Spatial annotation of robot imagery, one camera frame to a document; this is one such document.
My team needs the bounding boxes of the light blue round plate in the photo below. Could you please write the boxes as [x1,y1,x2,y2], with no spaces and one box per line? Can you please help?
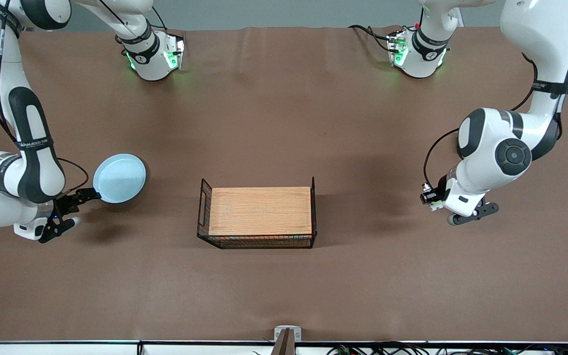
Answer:
[93,153,147,204]

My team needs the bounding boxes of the brown table cover sheet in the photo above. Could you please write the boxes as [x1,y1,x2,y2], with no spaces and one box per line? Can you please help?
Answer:
[0,25,568,343]

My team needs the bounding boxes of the wooden board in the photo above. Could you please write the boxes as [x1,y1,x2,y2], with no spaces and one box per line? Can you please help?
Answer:
[209,186,313,236]

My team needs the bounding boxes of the white table edge rail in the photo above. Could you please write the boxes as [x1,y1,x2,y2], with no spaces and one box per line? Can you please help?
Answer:
[0,339,568,355]

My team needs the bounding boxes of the black cable bundle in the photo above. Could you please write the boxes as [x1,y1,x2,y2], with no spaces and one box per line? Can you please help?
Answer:
[326,342,568,355]

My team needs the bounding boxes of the black wire mesh basket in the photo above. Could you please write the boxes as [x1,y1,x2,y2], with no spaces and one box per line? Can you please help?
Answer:
[197,177,318,249]

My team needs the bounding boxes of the black arm base cable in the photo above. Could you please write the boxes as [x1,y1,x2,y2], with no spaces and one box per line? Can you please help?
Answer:
[347,24,394,53]

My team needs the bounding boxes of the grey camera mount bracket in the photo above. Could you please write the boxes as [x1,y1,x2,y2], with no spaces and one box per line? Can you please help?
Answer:
[272,325,303,355]

